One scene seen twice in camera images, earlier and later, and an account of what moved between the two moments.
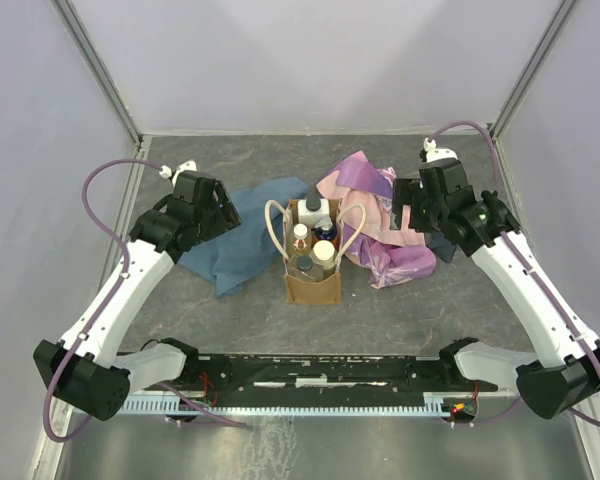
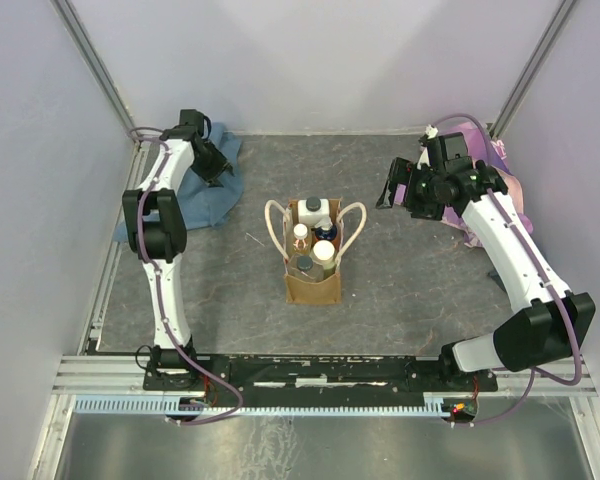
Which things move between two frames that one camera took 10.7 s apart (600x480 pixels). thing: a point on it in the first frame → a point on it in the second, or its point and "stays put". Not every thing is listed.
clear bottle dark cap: (301, 266) stays put
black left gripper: (227, 217) → (220, 166)
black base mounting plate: (321, 374) stays put
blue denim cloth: (231, 261) → (205, 206)
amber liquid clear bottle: (301, 242) stays put
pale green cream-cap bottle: (324, 253) stays put
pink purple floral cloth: (386, 255) → (484, 146)
